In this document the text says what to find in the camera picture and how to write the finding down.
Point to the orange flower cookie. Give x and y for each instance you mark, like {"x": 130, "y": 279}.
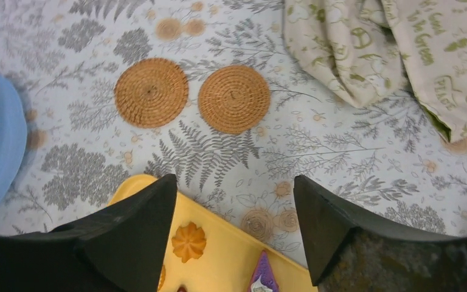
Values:
{"x": 188, "y": 241}

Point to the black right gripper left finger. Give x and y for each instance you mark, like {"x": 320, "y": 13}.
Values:
{"x": 119, "y": 248}

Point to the orange round cookie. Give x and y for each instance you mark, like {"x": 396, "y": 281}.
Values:
{"x": 161, "y": 278}

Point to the floral tablecloth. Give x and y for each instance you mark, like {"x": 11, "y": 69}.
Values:
{"x": 65, "y": 57}

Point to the purple cake slice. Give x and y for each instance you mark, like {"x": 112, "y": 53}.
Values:
{"x": 263, "y": 279}

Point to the printed cloth bag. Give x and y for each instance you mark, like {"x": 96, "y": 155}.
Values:
{"x": 364, "y": 51}

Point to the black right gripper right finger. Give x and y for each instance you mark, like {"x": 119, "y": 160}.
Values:
{"x": 349, "y": 248}

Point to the woven rattan coaster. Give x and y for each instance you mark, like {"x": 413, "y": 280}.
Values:
{"x": 151, "y": 93}
{"x": 234, "y": 99}

